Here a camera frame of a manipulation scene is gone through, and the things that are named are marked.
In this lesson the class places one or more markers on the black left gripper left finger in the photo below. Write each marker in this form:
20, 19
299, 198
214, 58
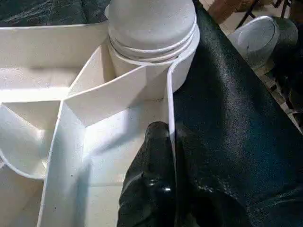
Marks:
149, 189

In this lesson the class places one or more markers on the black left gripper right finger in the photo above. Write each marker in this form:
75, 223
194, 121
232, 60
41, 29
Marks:
208, 198

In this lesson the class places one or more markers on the white plastic table leg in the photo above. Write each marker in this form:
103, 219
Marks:
151, 21

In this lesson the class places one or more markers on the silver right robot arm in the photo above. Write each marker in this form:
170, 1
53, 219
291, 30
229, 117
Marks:
262, 40

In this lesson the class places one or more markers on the black work mat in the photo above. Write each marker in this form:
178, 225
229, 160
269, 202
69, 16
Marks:
232, 118

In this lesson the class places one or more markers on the white plastic table top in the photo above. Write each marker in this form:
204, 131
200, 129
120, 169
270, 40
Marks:
42, 118

